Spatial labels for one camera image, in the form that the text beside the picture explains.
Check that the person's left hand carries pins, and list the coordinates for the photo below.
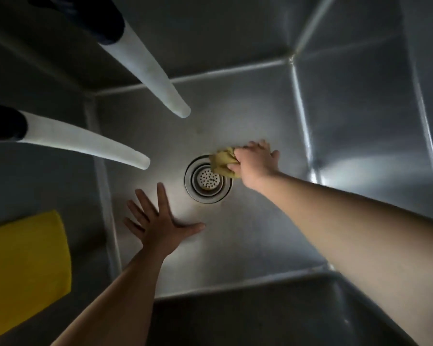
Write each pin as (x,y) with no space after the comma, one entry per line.
(164,230)

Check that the person's right hand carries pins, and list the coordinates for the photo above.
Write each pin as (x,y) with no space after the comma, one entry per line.
(256,165)

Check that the person's right fingers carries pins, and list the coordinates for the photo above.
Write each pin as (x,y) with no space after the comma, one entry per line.
(254,149)

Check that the person's left middle finger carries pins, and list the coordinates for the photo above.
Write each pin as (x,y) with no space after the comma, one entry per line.
(146,205)

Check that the person's left little finger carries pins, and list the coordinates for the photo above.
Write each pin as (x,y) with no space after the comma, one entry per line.
(131,226)

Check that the person's left thumb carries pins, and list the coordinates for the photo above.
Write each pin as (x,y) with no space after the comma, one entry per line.
(191,228)

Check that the small yellow cloth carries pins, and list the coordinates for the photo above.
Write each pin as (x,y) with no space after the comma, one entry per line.
(222,161)

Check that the person's left forearm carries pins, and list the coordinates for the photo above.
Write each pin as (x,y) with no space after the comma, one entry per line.
(119,302)

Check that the person's right forearm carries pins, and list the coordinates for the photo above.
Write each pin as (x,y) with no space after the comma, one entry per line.
(346,241)

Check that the stainless steel sink basin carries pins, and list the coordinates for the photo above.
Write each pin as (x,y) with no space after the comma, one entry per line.
(245,104)

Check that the round metal drain strainer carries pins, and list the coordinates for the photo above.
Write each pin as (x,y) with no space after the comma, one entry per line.
(206,180)

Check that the white faucet spout black collar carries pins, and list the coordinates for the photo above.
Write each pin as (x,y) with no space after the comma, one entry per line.
(144,68)
(79,138)

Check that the large flat yellow cloth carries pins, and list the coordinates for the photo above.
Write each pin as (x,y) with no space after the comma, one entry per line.
(21,270)

